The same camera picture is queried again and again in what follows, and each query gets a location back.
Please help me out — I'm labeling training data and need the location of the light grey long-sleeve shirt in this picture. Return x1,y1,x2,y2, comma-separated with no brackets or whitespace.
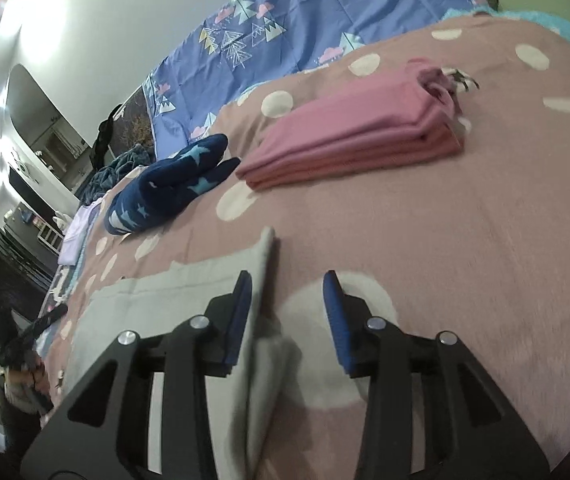
62,228,291,479

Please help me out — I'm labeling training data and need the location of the black sleeve left forearm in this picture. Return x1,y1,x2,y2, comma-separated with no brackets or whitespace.
0,374,42,469

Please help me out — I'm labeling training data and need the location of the folded pink clothes stack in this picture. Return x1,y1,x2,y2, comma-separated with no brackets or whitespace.
236,60,480,191

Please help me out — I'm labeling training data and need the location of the left hand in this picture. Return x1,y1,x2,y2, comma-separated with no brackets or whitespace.
4,353,53,416

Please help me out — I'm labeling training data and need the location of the dark deer print bedsheet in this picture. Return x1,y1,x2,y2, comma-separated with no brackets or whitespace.
38,263,82,316

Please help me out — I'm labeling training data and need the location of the white shelf rack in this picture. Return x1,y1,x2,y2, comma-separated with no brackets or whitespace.
38,223,64,254

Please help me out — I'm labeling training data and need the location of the folded lilac cloth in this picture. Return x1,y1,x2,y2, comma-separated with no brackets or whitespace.
58,197,102,266

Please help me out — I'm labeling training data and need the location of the navy star patterned garment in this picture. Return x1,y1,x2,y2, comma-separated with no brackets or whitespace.
104,133,240,235

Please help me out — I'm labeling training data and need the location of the black garment on headboard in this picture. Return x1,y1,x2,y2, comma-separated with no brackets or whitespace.
90,103,122,170

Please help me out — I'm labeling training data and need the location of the pink polka dot blanket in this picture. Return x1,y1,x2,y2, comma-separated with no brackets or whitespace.
47,15,570,479

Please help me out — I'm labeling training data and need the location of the blue tree print sheet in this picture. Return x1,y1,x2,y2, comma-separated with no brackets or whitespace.
143,0,479,158

